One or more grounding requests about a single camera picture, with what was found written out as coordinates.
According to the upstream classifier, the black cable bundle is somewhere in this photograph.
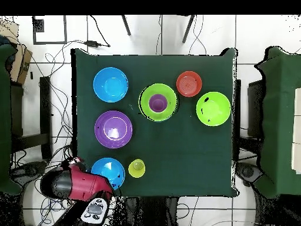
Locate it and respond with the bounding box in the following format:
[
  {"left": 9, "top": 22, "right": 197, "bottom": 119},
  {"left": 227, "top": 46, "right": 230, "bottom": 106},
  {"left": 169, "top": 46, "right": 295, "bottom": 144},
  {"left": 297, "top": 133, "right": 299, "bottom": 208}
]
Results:
[{"left": 10, "top": 52, "right": 125, "bottom": 226}]

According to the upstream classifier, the grey base with black knob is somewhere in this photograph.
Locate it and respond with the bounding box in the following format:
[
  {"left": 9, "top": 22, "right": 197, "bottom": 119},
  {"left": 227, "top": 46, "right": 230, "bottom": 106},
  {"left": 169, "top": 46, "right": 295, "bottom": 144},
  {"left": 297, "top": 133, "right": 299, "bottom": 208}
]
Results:
[{"left": 10, "top": 161, "right": 49, "bottom": 187}]

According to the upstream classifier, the green plastic bowl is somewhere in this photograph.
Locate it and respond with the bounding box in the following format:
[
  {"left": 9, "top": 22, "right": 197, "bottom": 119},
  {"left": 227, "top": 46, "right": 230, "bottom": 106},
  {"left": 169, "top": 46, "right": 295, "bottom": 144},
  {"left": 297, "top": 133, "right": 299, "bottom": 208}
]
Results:
[
  {"left": 196, "top": 91, "right": 232, "bottom": 127},
  {"left": 138, "top": 83, "right": 179, "bottom": 122}
]

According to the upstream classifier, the cardboard box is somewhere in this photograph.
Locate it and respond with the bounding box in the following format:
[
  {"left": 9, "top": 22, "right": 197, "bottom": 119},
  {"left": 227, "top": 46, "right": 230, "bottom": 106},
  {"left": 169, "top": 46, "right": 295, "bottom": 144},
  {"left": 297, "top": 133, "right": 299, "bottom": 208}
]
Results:
[{"left": 0, "top": 18, "right": 33, "bottom": 85}]

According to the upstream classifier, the purple plastic bowl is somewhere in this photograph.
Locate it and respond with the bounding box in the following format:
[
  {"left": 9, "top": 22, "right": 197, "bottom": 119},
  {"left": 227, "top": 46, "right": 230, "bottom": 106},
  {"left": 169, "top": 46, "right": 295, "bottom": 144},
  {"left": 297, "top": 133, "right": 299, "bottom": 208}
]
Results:
[{"left": 94, "top": 110, "right": 133, "bottom": 149}]

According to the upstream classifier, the purple plastic cup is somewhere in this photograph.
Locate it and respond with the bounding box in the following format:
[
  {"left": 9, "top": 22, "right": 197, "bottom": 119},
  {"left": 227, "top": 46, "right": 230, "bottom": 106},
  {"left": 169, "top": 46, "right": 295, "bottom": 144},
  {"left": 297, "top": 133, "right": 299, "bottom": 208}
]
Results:
[{"left": 148, "top": 94, "right": 168, "bottom": 113}]

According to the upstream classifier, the black stand leg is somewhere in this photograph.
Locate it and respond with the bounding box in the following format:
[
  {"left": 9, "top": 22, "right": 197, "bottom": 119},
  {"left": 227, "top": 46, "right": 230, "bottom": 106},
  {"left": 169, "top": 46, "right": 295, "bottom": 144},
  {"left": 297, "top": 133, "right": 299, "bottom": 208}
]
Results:
[
  {"left": 121, "top": 15, "right": 132, "bottom": 36},
  {"left": 182, "top": 15, "right": 196, "bottom": 44}
]

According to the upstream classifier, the small orange plastic bowl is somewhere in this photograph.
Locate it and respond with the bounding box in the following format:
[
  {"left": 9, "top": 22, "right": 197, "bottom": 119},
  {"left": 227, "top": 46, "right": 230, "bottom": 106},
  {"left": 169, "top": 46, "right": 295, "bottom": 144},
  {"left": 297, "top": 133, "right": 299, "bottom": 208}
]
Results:
[{"left": 176, "top": 71, "right": 203, "bottom": 98}]

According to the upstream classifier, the black power adapter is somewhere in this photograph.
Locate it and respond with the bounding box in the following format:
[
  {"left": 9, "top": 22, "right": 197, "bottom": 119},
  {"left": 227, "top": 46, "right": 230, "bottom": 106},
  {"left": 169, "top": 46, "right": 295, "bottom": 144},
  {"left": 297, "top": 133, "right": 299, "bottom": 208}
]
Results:
[{"left": 83, "top": 40, "right": 111, "bottom": 48}]

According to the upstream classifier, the blue plastic bowl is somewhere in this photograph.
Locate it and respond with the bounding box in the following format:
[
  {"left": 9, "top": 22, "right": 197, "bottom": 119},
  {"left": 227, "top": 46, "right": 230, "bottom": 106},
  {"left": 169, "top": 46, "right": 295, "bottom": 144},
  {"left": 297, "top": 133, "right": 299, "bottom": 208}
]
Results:
[
  {"left": 93, "top": 67, "right": 129, "bottom": 104},
  {"left": 91, "top": 157, "right": 126, "bottom": 191}
]

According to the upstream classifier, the grey wheeled base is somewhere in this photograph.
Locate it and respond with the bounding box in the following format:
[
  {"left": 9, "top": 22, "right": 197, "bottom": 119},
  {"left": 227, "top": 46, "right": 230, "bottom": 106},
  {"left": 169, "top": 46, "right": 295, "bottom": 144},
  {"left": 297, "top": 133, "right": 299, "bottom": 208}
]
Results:
[{"left": 235, "top": 161, "right": 262, "bottom": 187}]

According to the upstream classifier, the black metal frame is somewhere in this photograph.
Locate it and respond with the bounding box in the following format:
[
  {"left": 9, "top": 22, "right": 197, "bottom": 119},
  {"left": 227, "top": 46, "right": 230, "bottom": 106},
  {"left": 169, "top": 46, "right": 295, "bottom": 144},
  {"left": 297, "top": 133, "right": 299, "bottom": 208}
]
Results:
[
  {"left": 247, "top": 79, "right": 265, "bottom": 139},
  {"left": 10, "top": 76, "right": 53, "bottom": 161}
]

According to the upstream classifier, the yellow plastic cup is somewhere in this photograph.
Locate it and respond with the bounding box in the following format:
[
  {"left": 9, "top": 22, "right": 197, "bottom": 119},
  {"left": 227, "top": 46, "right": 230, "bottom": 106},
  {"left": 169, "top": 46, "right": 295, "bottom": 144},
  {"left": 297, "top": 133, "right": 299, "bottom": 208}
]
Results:
[{"left": 128, "top": 158, "right": 146, "bottom": 178}]

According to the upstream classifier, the dark green tablecloth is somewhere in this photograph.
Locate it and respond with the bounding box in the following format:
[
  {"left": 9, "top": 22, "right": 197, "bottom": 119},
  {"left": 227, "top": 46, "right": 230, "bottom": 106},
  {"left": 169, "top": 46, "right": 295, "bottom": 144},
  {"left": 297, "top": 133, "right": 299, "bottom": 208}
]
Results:
[
  {"left": 0, "top": 43, "right": 23, "bottom": 196},
  {"left": 255, "top": 46, "right": 301, "bottom": 198},
  {"left": 71, "top": 48, "right": 238, "bottom": 197}
]

